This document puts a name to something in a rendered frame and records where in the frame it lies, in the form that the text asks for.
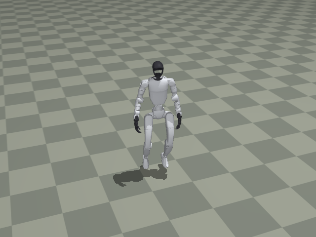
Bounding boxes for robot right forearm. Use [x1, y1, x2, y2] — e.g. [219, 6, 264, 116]
[133, 97, 141, 119]

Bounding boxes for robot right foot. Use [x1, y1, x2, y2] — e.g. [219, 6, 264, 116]
[143, 155, 149, 169]

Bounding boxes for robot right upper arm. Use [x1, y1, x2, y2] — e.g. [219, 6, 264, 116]
[137, 79, 149, 103]

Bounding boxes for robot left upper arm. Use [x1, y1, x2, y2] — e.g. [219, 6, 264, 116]
[167, 78, 178, 101]

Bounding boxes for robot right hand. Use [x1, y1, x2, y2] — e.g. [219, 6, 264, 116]
[134, 116, 141, 133]

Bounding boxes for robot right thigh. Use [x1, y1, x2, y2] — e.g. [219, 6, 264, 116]
[144, 112, 153, 150]

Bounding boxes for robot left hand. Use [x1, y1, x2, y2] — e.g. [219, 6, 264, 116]
[176, 113, 182, 129]

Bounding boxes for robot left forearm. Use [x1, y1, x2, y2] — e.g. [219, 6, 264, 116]
[174, 95, 182, 116]

